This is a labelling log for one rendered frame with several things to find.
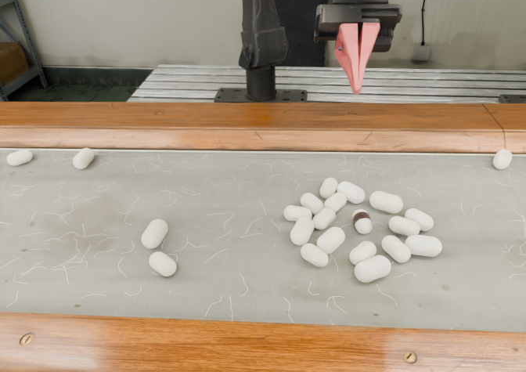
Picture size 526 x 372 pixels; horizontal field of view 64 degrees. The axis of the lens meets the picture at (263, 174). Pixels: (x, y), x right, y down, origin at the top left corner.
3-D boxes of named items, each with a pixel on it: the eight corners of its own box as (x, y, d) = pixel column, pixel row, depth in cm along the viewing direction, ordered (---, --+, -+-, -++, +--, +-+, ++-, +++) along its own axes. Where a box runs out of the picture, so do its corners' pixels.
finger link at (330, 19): (383, 79, 48) (380, 7, 50) (319, 79, 48) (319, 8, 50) (371, 103, 54) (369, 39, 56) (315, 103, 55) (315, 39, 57)
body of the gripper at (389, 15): (403, 17, 49) (401, -36, 51) (317, 17, 50) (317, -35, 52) (390, 47, 56) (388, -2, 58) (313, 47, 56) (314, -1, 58)
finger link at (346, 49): (404, 79, 47) (401, 7, 50) (340, 79, 48) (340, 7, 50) (390, 104, 54) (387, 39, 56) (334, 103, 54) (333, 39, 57)
